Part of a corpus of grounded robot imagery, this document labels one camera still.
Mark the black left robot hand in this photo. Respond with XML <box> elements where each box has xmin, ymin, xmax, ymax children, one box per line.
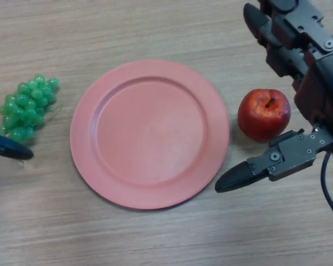
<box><xmin>0</xmin><ymin>127</ymin><xmax>34</xmax><ymax>161</ymax></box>

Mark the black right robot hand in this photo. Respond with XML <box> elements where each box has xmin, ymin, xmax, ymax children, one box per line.
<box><xmin>214</xmin><ymin>0</ymin><xmax>333</xmax><ymax>193</ymax></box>

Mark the green grape bunch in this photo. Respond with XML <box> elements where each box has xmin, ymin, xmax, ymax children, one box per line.
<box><xmin>0</xmin><ymin>73</ymin><xmax>63</xmax><ymax>167</ymax></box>

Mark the pink round plate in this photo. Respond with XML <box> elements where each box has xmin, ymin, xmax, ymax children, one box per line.
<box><xmin>69</xmin><ymin>59</ymin><xmax>230</xmax><ymax>211</ymax></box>

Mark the red apple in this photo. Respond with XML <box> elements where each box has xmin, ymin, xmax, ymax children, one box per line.
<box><xmin>237</xmin><ymin>88</ymin><xmax>291</xmax><ymax>143</ymax></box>

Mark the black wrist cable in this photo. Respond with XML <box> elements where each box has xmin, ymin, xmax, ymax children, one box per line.
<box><xmin>320</xmin><ymin>151</ymin><xmax>333</xmax><ymax>227</ymax></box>

